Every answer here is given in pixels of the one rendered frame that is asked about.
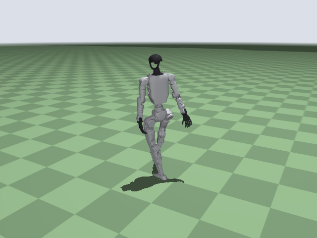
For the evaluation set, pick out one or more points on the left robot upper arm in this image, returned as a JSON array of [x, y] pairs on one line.
[[142, 88]]

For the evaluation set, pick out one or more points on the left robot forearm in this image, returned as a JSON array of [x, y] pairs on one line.
[[139, 109]]

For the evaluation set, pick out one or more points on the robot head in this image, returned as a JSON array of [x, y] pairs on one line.
[[156, 59]]

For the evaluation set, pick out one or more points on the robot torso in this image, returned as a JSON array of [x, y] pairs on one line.
[[158, 92]]

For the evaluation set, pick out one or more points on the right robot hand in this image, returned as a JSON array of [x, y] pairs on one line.
[[187, 119]]

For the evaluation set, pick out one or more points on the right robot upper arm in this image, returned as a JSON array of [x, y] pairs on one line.
[[172, 82]]

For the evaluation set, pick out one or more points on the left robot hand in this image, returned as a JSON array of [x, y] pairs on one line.
[[140, 125]]

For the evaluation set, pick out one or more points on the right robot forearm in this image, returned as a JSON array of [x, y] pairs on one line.
[[180, 104]]

